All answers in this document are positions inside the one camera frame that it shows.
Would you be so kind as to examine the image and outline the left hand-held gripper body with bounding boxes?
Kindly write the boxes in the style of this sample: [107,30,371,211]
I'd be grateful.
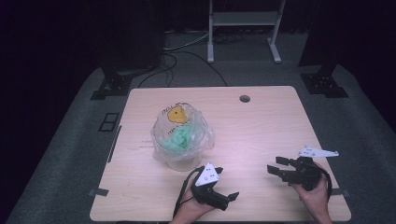
[190,161,230,212]

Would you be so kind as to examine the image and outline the crumpled green plastic bag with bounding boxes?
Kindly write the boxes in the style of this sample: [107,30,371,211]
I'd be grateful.
[160,123,196,153]

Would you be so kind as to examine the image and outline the black floor cable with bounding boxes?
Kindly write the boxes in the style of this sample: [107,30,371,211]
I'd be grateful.
[137,50,229,89]

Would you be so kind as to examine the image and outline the white metal stand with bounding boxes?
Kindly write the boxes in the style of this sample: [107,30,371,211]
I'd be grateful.
[206,0,287,64]

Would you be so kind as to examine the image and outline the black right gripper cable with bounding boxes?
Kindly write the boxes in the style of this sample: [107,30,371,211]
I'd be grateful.
[318,166,333,201]

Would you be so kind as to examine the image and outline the black stand base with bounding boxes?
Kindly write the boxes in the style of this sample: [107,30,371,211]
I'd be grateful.
[300,63,350,99]
[90,65,134,101]

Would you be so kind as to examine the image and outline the person's left hand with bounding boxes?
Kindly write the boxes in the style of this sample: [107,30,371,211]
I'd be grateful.
[172,186,217,223]

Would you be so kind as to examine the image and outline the grey tape piece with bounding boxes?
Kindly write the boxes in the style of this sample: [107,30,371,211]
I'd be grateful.
[330,188,351,198]
[87,188,110,198]

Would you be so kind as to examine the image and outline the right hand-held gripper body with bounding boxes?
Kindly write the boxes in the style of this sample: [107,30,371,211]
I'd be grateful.
[281,146,340,192]

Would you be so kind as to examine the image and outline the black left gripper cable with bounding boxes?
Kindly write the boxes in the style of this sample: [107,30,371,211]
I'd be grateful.
[172,165,206,218]

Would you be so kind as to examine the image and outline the grey floor cables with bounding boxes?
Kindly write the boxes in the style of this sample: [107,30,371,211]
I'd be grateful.
[163,29,210,52]

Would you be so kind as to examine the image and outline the small white bin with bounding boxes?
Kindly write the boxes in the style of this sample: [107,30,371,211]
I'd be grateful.
[163,136,204,173]

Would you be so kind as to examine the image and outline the black floor socket plate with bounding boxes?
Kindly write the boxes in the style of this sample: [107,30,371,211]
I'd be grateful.
[98,112,120,133]

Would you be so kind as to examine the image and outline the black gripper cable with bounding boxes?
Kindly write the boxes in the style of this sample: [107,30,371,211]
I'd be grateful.
[172,165,206,218]
[318,166,333,201]

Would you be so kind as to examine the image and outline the clear plastic bag yellow print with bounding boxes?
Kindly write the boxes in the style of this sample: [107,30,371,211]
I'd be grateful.
[150,101,217,163]

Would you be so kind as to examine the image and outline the person's right hand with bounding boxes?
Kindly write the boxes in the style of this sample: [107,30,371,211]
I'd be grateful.
[290,161,332,217]

